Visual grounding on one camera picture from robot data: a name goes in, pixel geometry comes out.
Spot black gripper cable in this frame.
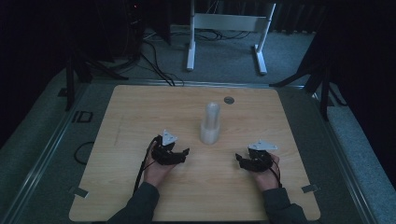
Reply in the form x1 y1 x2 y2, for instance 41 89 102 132
133 137 159 196
268 156 283 189

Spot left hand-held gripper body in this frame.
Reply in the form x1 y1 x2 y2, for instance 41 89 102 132
151 129 185 166

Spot metal frame rail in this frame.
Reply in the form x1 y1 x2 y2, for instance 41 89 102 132
0 83 92 224
311 91 378 224
89 78 307 91

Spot dark computer tower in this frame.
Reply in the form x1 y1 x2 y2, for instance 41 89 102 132
121 0 147 61

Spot white metal stand frame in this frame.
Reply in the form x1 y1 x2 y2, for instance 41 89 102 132
185 0 277 77

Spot black floor cables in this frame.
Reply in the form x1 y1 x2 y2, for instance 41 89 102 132
139 39 185 88

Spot person's left hand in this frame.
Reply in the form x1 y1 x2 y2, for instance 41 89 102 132
142 148 177 189

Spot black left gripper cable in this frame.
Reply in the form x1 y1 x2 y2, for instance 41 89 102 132
133 137 159 196

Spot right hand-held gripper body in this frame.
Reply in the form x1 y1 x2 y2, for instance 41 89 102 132
243 139 279 174

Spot black tripod stand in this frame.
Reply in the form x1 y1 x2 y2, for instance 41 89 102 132
268 55 348 122
63 46 129 113

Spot person's right hand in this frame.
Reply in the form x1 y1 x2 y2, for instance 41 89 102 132
251 153 281 192

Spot black cable loop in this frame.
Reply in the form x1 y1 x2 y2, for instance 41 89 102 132
73 141 95 166

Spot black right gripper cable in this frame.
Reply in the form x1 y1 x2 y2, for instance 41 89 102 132
268 156 283 189

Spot clear plastic cup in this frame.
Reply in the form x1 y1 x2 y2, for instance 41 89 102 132
205 101 221 129
200 120 221 146

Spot grey tape piece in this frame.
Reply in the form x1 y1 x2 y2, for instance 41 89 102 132
72 186 90 200
301 183 321 194

